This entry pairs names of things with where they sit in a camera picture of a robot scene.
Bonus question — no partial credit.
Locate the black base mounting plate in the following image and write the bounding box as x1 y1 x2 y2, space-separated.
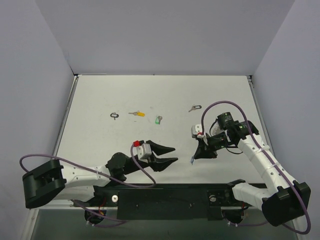
85 183 251 221

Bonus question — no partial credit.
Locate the red keyring with keys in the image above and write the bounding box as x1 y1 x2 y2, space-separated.
210 123 223 136

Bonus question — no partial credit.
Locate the aluminium frame rail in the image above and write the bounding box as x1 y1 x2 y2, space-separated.
21 186 301 240

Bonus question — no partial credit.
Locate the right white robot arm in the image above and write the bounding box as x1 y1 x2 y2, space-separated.
191 112 311 227

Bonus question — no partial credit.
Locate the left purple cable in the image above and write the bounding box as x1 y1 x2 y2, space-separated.
19 143 157 189

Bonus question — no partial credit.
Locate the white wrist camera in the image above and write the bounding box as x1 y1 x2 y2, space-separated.
191 124 207 141
133 140 152 163

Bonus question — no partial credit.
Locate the purple cable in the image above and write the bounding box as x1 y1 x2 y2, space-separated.
201 100 312 235
19 143 157 189

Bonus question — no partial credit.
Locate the key with yellow tag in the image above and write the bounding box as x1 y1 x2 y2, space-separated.
129 111 145 117

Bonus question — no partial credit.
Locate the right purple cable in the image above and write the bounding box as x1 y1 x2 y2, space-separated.
201 100 312 235

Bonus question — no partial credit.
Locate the key with green tag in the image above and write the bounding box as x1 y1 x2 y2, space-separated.
155 115 163 125

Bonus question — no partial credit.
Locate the black tag with small key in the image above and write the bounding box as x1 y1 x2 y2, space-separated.
110 112 119 120

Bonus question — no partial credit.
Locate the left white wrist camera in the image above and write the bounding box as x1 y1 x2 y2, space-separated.
133 140 152 163

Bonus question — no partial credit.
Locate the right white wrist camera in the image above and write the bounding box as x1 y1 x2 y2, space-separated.
191 124 207 141

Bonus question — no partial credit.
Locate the key with black tag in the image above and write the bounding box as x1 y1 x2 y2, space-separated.
188 105 202 113

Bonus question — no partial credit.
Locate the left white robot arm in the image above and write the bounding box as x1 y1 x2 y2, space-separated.
20 140 178 209

